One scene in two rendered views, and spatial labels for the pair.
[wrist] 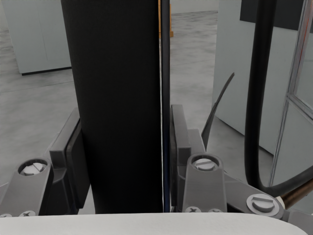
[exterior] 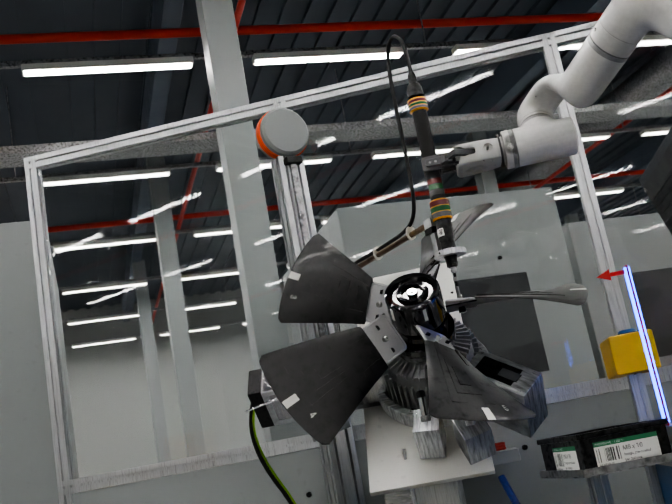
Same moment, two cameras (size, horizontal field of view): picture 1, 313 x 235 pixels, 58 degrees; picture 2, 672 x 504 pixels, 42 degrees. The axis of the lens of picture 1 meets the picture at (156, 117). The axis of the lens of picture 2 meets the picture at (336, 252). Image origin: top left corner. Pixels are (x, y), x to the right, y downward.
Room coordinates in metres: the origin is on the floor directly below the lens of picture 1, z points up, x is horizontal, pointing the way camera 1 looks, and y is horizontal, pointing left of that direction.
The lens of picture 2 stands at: (0.13, 1.89, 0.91)
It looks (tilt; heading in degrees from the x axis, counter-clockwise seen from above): 13 degrees up; 277
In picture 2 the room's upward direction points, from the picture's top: 11 degrees counter-clockwise
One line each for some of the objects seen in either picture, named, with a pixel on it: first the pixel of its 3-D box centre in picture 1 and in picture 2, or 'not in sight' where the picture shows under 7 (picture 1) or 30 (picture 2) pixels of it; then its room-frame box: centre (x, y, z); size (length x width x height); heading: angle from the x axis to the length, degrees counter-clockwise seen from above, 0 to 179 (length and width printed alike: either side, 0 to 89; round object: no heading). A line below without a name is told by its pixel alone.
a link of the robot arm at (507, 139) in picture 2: not in sight; (508, 149); (-0.06, 0.02, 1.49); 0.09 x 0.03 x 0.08; 90
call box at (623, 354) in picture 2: not in sight; (629, 357); (-0.26, -0.28, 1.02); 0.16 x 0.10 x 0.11; 90
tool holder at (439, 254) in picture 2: not in sight; (443, 236); (0.11, 0.01, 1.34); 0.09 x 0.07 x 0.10; 125
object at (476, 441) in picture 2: not in sight; (473, 435); (0.14, 0.01, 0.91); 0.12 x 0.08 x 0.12; 90
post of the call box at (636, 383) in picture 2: not in sight; (640, 399); (-0.26, -0.28, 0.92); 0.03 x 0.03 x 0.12; 0
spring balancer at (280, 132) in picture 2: not in sight; (282, 134); (0.51, -0.58, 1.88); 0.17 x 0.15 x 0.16; 0
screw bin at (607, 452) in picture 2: not in sight; (602, 448); (-0.09, 0.18, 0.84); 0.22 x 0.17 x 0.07; 105
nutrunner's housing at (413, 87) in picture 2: not in sight; (431, 167); (0.11, 0.01, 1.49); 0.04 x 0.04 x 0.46
